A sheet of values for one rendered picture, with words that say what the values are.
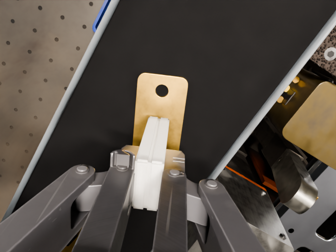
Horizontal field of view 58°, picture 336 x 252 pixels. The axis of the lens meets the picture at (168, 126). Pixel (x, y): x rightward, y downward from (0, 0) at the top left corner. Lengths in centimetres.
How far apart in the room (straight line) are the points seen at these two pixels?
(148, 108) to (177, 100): 2
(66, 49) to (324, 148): 57
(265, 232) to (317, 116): 14
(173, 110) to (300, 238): 36
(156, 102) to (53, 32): 53
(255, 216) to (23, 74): 60
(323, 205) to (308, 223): 4
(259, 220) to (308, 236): 17
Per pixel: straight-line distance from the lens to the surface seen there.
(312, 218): 52
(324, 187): 50
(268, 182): 63
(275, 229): 40
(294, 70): 24
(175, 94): 23
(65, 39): 74
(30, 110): 81
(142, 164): 16
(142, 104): 24
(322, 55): 32
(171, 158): 18
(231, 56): 23
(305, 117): 35
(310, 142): 36
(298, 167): 41
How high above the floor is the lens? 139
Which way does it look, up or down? 69 degrees down
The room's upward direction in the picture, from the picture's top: 173 degrees counter-clockwise
